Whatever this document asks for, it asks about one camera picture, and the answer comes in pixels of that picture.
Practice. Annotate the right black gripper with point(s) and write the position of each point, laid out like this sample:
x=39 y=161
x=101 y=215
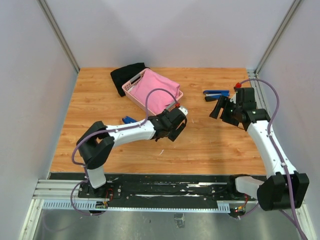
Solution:
x=224 y=102

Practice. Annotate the black folded cloth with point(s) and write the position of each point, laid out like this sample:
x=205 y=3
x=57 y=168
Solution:
x=123 y=74

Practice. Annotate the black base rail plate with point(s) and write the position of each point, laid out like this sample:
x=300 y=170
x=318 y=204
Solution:
x=155 y=192

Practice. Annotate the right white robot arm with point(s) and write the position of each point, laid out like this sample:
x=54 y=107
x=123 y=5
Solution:
x=284 y=187

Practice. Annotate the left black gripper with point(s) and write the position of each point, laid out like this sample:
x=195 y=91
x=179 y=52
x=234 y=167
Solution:
x=176 y=131

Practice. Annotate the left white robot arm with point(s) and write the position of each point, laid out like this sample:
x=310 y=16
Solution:
x=98 y=141

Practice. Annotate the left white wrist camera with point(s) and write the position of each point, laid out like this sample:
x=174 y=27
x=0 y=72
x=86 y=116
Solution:
x=181 y=108

